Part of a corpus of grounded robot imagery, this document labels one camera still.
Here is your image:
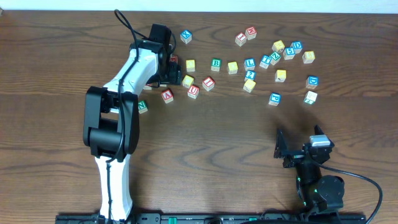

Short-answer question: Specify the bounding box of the yellow O block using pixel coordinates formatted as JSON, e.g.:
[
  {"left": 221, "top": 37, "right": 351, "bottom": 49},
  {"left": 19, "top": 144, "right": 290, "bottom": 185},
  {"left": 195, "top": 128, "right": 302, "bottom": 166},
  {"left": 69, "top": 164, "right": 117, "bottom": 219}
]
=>
[
  {"left": 228, "top": 62, "right": 238, "bottom": 75},
  {"left": 185, "top": 59, "right": 196, "bottom": 72}
]

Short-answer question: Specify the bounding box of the green B block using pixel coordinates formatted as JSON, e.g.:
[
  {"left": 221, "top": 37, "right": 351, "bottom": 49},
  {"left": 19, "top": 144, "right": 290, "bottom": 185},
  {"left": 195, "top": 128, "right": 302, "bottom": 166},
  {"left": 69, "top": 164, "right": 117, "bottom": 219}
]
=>
[{"left": 211, "top": 58, "right": 221, "bottom": 72}]

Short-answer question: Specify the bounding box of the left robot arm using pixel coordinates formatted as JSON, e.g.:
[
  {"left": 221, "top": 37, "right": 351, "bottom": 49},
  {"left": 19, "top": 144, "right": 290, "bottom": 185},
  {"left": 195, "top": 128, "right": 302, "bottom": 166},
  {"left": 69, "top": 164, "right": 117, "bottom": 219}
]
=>
[{"left": 83, "top": 24, "right": 182, "bottom": 223}]

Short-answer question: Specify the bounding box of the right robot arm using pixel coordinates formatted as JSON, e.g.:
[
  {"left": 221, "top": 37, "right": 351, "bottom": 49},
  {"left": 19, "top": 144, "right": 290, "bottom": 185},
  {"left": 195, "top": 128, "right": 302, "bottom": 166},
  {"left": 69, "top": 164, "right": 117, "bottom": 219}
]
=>
[{"left": 274, "top": 125, "right": 345, "bottom": 213}]

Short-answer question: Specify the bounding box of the red E block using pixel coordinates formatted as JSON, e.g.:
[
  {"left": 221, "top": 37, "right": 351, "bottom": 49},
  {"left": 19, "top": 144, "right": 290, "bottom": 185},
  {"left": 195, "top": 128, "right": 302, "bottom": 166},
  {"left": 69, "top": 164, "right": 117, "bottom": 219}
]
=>
[{"left": 170, "top": 55, "right": 178, "bottom": 63}]

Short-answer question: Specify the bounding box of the yellow C block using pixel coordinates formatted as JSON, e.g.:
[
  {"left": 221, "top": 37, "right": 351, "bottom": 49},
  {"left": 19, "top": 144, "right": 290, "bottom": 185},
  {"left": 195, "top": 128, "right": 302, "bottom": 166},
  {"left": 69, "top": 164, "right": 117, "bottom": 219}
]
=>
[{"left": 182, "top": 75, "right": 194, "bottom": 88}]

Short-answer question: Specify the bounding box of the red A block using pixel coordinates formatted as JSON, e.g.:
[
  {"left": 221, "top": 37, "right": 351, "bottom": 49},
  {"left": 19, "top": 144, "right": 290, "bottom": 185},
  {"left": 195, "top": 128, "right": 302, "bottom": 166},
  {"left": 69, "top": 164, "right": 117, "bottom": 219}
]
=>
[{"left": 161, "top": 90, "right": 174, "bottom": 104}]

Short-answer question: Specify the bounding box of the red U block left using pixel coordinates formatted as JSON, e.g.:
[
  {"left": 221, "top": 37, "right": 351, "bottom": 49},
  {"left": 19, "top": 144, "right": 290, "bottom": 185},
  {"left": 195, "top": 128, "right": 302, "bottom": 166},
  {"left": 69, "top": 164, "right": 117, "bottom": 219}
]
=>
[{"left": 144, "top": 84, "right": 153, "bottom": 90}]

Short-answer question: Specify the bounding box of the red u block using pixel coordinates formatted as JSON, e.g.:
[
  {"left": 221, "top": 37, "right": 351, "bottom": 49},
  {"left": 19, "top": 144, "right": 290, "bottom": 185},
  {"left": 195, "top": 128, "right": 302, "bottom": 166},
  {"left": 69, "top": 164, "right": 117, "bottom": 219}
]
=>
[
  {"left": 144, "top": 84, "right": 153, "bottom": 90},
  {"left": 187, "top": 85, "right": 200, "bottom": 99}
]

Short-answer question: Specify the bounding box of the green Z block right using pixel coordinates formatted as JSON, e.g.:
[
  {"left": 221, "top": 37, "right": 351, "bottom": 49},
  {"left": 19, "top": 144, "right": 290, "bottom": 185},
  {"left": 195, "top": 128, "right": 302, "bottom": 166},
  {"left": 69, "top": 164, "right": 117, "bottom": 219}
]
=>
[{"left": 303, "top": 91, "right": 318, "bottom": 105}]

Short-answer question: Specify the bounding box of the green z block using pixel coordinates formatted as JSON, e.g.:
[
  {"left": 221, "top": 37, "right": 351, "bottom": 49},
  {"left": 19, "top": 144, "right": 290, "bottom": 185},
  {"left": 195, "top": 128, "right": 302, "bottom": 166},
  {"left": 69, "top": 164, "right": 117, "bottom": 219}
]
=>
[
  {"left": 270, "top": 52, "right": 281, "bottom": 65},
  {"left": 303, "top": 91, "right": 318, "bottom": 105}
]

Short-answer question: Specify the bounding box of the red I block centre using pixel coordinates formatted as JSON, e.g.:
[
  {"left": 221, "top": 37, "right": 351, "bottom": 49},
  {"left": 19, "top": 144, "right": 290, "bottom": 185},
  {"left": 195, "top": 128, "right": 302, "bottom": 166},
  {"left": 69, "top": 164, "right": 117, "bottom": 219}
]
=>
[{"left": 202, "top": 77, "right": 215, "bottom": 91}]

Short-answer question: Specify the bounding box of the red i block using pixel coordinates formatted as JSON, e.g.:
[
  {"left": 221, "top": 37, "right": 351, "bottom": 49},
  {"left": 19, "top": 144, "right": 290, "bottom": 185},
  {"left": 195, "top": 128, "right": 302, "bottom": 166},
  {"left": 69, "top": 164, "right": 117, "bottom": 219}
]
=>
[
  {"left": 235, "top": 32, "right": 248, "bottom": 47},
  {"left": 202, "top": 77, "right": 215, "bottom": 91}
]

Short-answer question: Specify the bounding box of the blue X block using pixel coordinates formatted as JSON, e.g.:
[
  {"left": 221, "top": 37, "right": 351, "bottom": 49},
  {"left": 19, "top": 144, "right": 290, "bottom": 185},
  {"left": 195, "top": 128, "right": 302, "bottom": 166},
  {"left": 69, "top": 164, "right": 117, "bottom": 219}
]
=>
[{"left": 180, "top": 30, "right": 192, "bottom": 44}]

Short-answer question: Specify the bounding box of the green N block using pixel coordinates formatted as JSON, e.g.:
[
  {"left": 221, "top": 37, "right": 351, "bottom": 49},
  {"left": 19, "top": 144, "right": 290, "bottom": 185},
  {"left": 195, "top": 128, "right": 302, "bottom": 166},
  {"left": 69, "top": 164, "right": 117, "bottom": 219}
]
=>
[{"left": 138, "top": 100, "right": 148, "bottom": 114}]

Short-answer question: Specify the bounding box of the blue D block right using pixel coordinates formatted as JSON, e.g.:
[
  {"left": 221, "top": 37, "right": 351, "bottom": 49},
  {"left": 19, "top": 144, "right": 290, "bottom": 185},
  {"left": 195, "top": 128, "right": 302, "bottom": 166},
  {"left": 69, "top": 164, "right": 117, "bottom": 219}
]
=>
[{"left": 306, "top": 76, "right": 319, "bottom": 89}]

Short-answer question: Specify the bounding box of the blue d block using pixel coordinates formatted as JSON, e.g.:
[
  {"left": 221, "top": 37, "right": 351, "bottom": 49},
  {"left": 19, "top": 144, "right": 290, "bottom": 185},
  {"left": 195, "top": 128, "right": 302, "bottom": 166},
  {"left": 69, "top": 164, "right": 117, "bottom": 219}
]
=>
[
  {"left": 306, "top": 76, "right": 319, "bottom": 89},
  {"left": 290, "top": 41, "right": 303, "bottom": 54}
]

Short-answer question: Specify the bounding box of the blue P block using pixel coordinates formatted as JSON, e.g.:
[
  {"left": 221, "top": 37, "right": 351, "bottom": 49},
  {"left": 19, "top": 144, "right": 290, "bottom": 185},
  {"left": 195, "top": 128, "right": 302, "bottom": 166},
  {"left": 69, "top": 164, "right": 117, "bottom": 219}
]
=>
[{"left": 269, "top": 93, "right": 281, "bottom": 106}]

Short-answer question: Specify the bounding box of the yellow block below 2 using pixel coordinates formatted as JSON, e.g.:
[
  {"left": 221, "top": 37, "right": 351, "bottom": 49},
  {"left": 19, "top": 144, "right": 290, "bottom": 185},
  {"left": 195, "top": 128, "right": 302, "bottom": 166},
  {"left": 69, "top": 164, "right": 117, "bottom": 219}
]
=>
[{"left": 243, "top": 79, "right": 256, "bottom": 93}]

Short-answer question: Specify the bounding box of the yellow 8 block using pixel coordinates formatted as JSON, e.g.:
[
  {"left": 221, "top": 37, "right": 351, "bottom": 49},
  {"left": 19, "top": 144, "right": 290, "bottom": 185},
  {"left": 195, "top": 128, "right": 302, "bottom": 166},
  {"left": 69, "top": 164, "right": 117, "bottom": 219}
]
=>
[{"left": 302, "top": 51, "right": 316, "bottom": 64}]

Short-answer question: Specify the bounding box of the red I block top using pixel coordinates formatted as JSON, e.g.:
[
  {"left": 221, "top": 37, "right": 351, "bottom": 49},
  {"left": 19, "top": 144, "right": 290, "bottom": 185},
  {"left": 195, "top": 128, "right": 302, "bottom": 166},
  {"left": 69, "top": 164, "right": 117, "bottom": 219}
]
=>
[{"left": 235, "top": 32, "right": 248, "bottom": 47}]

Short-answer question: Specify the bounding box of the blue L block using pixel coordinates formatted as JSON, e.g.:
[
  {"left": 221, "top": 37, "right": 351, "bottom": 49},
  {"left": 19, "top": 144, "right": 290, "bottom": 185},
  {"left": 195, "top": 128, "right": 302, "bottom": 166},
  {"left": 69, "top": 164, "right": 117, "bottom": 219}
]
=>
[{"left": 244, "top": 58, "right": 256, "bottom": 71}]

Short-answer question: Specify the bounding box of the blue 2 block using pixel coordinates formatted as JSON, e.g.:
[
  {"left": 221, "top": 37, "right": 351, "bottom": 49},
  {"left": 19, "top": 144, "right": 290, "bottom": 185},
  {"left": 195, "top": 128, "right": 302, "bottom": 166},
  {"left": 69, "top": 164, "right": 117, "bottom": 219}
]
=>
[{"left": 244, "top": 70, "right": 256, "bottom": 82}]

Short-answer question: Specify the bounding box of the blue 5 block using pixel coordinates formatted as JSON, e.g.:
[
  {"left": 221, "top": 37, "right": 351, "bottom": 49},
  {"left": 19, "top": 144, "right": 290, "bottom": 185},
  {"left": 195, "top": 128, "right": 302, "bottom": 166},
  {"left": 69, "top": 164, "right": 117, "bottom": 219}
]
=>
[{"left": 283, "top": 47, "right": 295, "bottom": 60}]

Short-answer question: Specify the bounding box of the blue T block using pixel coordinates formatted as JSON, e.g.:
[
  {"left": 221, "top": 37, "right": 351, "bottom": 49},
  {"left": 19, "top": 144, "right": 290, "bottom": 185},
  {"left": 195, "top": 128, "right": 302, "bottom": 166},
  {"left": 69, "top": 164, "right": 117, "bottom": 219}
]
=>
[{"left": 259, "top": 55, "right": 271, "bottom": 69}]

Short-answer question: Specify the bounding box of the blue D block top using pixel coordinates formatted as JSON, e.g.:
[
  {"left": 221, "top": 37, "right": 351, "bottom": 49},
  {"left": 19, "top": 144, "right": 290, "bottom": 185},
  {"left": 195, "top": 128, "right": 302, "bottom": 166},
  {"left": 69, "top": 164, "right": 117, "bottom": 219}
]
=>
[{"left": 290, "top": 41, "right": 303, "bottom": 54}]

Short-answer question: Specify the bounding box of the red N block top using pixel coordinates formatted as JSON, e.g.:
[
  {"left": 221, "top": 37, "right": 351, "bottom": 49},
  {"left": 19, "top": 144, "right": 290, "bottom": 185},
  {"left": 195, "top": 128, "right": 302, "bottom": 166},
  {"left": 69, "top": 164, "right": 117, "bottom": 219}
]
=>
[{"left": 245, "top": 26, "right": 257, "bottom": 40}]

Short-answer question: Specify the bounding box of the yellow block top right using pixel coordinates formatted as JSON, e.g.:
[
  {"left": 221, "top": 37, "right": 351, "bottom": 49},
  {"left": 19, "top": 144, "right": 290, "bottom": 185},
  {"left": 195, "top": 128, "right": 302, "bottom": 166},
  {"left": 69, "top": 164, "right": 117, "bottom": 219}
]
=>
[{"left": 272, "top": 40, "right": 285, "bottom": 53}]

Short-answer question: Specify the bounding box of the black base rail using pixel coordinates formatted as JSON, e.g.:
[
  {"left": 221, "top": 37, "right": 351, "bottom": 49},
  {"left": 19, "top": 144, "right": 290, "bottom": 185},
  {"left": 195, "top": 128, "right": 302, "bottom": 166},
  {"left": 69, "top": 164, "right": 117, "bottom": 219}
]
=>
[{"left": 55, "top": 212, "right": 366, "bottom": 224}]

